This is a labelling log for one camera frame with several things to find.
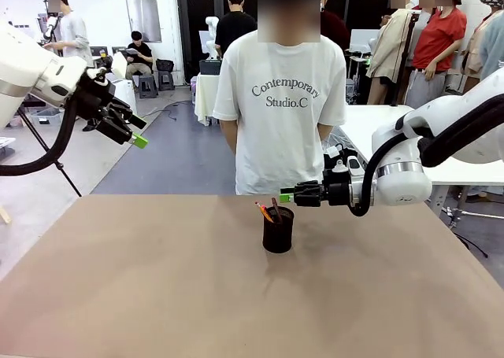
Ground black cable by stand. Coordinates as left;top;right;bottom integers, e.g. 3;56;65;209
455;231;489;259

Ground person in white T-shirt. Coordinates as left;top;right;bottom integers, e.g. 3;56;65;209
212;0;347;196

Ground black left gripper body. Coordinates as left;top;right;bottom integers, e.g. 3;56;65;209
76;68;117;121

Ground white board panel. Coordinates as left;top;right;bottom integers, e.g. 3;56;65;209
349;28;381;54

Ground black tripod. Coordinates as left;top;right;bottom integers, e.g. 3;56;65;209
17;112;83;197

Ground person in light grey shirt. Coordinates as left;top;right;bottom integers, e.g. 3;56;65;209
45;0;98;133

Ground grey plastic stool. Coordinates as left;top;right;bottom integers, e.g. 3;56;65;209
137;74;159;98
157;69;176;90

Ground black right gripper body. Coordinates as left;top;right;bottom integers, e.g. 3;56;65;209
317;170;353;208

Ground clear plastic bag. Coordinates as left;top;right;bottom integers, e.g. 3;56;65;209
324;127;355;150

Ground seated person in black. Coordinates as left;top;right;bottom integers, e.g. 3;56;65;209
124;30;154;82

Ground metal stand legs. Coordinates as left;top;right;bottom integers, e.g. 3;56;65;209
443;205;504;229

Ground mannequin in blue shirt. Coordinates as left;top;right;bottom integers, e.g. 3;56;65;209
478;13;504;82

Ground black box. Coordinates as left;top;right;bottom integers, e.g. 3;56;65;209
198;58;221;76

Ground black stand pole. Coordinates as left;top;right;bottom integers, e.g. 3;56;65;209
389;9;417;107

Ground black floor cable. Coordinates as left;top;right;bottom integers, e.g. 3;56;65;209
145;100;196;123

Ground clear plastic storage bin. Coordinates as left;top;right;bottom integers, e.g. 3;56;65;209
31;109;64;126

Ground black mesh pen holder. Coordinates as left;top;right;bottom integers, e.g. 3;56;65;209
262;206;295;254

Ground yellow pencil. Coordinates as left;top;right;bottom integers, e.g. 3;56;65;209
254;201;275;223

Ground white table with legs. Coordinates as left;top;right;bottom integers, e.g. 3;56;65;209
340;104;504;218

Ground mannequin in dark red top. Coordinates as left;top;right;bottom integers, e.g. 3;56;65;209
319;0;351;54

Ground standing person black T-shirt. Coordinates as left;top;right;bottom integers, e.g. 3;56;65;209
214;0;259;60

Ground metal wall panel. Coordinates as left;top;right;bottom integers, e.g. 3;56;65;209
125;0;162;43

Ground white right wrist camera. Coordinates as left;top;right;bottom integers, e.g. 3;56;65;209
324;145;361;178

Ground white air purifier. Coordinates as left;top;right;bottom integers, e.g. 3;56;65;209
112;78;139;117

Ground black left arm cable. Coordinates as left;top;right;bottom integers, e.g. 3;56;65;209
0;96;80;177

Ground person's right forearm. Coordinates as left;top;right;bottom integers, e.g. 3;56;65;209
219;118;239;157

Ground table with white cloth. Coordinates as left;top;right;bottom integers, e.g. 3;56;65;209
195;74;221;127

